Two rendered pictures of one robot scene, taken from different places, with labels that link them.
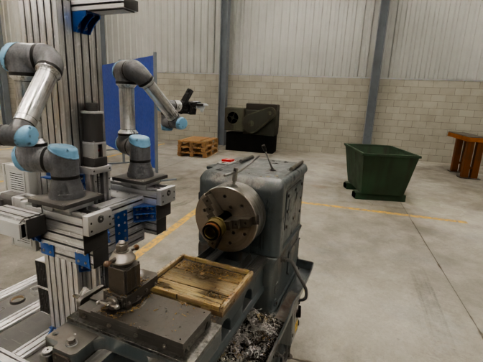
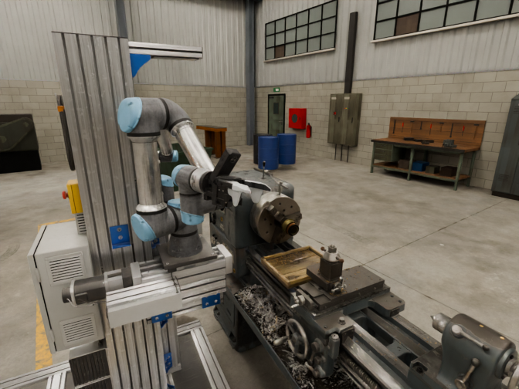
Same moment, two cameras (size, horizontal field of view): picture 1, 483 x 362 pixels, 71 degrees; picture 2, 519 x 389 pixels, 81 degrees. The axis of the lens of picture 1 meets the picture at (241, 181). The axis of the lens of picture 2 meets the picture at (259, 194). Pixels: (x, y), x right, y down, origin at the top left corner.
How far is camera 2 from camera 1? 1.58 m
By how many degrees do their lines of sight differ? 48
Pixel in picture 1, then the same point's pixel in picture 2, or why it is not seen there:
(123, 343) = (355, 303)
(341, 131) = not seen: hidden behind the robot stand
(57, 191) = (194, 245)
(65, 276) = (143, 343)
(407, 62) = (151, 69)
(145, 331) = (365, 287)
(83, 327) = (327, 313)
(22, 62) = (157, 120)
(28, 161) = (164, 227)
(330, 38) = not seen: hidden behind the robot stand
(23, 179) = (81, 261)
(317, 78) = not seen: hidden behind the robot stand
